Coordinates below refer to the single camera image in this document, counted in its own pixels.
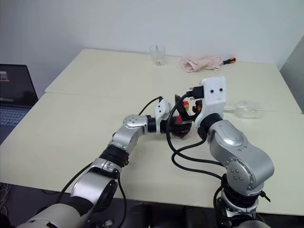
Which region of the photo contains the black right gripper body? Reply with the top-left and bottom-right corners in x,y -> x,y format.
190,97 -> 205,120

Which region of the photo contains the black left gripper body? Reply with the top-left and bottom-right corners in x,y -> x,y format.
160,116 -> 175,136

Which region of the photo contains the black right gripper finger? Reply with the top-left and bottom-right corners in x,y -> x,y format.
174,94 -> 190,113
181,110 -> 199,123

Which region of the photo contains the dark red bowl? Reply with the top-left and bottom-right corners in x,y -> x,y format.
171,99 -> 193,141

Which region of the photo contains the pink crumpled cloth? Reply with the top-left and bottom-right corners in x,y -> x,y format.
178,55 -> 222,73

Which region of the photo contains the clear plastic scoop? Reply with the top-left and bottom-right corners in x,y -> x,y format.
224,100 -> 264,119

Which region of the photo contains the clear glass tumbler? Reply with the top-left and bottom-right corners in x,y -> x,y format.
149,44 -> 166,67

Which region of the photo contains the dark rounded shape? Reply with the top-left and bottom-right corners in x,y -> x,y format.
127,202 -> 155,228

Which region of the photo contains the grey partition panel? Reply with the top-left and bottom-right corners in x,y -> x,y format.
278,35 -> 304,115

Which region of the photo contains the dark open laptop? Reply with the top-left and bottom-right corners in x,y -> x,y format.
0,63 -> 39,145

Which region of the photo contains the dark patterned fabric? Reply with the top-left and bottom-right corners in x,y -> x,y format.
0,182 -> 13,228

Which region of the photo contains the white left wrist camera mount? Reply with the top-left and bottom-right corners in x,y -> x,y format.
155,99 -> 172,134

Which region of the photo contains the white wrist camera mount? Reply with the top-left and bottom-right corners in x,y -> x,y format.
194,76 -> 227,124
155,99 -> 172,134

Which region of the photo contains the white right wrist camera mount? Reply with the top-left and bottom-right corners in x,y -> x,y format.
194,76 -> 227,124

